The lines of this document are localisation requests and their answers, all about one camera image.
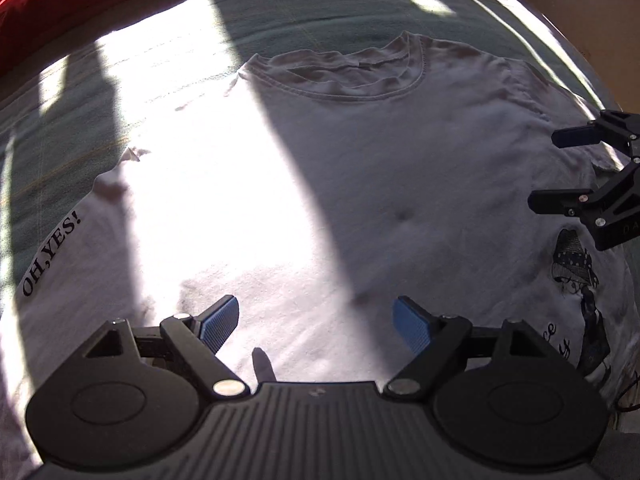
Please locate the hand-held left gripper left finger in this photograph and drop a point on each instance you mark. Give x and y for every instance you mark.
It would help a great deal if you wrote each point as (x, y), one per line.
(220, 322)

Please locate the green plaid bed sheet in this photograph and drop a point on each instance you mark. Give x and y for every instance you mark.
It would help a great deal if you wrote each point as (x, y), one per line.
(300, 15)

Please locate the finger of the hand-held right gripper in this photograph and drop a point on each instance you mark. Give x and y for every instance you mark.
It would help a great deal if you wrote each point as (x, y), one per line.
(580, 134)
(560, 201)

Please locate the white printed t-shirt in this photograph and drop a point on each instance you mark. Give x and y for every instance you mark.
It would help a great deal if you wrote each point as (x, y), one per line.
(375, 185)

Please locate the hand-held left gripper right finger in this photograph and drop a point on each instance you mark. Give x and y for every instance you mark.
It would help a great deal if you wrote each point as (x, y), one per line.
(412, 325)

